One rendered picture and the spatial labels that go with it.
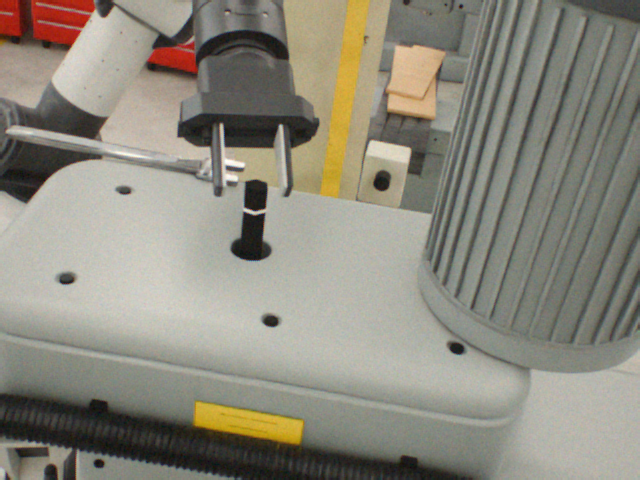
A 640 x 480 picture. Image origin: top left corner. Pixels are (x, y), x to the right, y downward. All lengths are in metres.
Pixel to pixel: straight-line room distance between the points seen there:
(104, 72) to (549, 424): 0.70
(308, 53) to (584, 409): 1.80
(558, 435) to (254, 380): 0.31
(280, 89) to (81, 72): 0.44
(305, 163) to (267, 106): 1.92
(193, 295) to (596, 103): 0.34
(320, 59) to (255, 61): 1.74
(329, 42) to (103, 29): 1.42
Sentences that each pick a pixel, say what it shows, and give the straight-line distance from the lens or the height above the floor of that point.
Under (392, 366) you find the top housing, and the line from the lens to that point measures 0.62.
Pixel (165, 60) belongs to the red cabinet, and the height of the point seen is 0.12.
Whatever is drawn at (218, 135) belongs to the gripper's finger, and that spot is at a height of 1.98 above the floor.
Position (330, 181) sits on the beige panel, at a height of 1.00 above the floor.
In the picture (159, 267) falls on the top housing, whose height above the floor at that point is 1.89.
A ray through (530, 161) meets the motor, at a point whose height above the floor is 2.06.
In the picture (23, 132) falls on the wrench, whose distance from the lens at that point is 0.88.
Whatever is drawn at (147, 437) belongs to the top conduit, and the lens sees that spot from 0.66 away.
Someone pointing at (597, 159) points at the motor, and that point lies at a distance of 0.55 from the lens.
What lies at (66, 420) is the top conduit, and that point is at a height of 1.80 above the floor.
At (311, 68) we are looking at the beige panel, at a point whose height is 1.37.
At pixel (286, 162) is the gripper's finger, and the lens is 0.70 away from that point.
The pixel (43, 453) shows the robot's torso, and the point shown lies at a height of 0.80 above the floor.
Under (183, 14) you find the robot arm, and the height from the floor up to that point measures 1.95.
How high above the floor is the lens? 2.30
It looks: 34 degrees down
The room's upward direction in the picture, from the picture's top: 9 degrees clockwise
